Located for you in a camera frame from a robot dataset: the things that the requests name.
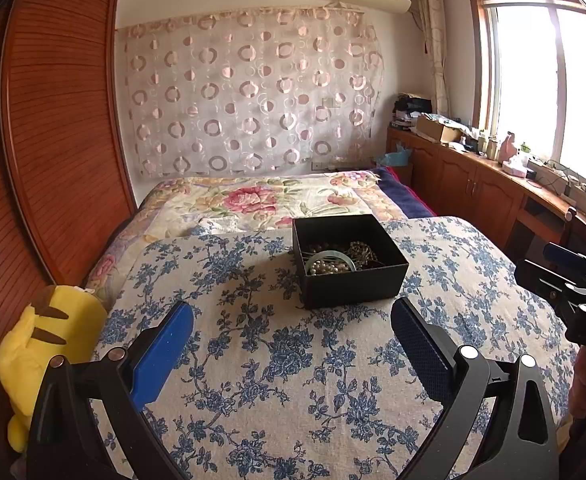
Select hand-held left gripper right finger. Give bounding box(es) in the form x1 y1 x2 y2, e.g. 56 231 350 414
390 297 559 480

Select dark bead bracelet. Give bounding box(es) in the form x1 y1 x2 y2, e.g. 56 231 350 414
345 240 382 269

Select white power strip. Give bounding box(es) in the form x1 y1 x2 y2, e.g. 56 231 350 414
533 160 581 187

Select pile of papers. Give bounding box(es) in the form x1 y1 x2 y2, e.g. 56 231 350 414
393 92 434 131

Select sheer circle pattern curtain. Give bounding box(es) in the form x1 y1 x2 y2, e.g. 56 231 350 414
115 7 386 178

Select cardboard box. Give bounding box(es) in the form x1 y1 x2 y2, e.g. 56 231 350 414
415 114 466 143

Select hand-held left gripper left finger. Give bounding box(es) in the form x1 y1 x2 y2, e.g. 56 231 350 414
28 301 196 480

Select navy blanket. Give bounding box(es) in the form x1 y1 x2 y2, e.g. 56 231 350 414
373 166 439 221

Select pink floral bedspread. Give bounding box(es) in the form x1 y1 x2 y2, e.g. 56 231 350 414
84 170 409 301

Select wooden frame window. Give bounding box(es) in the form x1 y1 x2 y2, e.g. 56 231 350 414
466 0 586 186

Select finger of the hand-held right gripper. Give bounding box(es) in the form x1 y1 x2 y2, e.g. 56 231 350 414
543 242 586 283
514 259 586 322

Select yellow plush toy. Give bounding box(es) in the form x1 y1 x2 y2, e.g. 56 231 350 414
0 285 108 453

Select blue floral cloth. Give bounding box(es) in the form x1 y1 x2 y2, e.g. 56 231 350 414
90 216 581 480

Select pink figurine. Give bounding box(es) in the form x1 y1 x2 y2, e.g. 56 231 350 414
498 131 521 161

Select white pearl necklace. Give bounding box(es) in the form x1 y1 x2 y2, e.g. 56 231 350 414
305 259 354 277

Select black jewelry box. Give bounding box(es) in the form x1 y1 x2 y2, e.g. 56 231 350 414
292 214 410 311

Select wooden cabinet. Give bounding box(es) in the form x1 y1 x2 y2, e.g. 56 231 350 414
385 127 586 281

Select green glass bangle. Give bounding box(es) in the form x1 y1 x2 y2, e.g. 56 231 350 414
305 250 357 274

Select pink tissue box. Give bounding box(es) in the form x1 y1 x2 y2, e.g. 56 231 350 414
503 156 530 177

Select light blue plastic bag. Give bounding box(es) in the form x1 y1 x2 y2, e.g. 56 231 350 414
375 142 414 167

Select beige window curtain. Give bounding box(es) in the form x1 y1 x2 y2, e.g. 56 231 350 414
413 0 451 116

